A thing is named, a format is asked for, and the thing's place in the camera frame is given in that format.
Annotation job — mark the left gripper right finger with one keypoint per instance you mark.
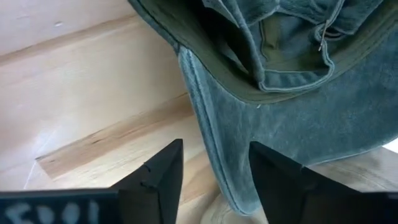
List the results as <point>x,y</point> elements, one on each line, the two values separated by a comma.
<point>289,193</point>

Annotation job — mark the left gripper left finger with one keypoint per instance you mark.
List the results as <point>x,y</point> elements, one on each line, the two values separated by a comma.
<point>149,193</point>

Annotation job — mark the blue denim bucket hat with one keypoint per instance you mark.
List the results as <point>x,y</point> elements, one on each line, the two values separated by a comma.
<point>311,124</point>

